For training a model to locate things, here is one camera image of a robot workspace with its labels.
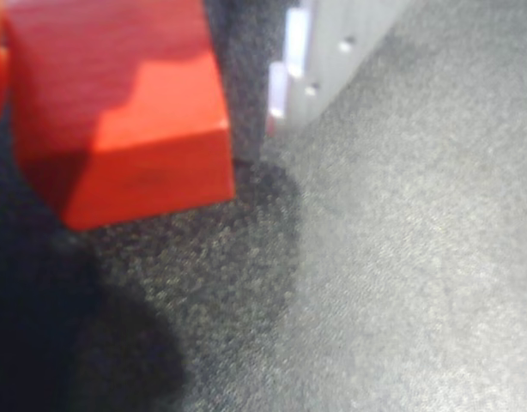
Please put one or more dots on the red cube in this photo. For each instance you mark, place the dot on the red cube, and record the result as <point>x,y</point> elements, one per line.
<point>139,129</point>

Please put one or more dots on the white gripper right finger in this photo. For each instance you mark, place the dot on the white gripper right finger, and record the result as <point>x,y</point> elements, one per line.
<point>332,51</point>

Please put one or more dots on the black table mat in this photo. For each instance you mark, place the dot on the black table mat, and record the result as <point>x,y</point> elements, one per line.
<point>396,266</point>

